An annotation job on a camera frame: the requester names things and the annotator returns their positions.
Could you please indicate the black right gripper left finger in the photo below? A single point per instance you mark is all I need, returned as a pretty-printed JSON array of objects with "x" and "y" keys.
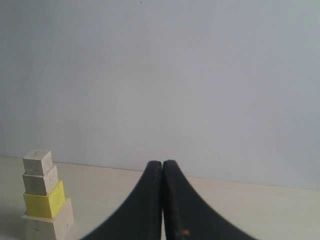
[{"x": 139, "y": 217}]

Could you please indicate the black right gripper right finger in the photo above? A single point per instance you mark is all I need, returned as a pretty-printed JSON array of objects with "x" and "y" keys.
[{"x": 187, "y": 216}]

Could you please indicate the large wooden cube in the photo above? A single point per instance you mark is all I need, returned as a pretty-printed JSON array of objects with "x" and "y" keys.
[{"x": 40, "y": 228}]

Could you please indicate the yellow cube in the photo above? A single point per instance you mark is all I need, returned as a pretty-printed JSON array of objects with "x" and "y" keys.
[{"x": 45, "y": 206}]

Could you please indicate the medium wooden cube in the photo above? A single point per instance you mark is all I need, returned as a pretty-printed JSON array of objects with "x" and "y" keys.
[{"x": 41, "y": 184}]

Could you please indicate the small wooden cube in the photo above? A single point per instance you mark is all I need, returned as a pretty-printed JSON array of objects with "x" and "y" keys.
[{"x": 37, "y": 162}]

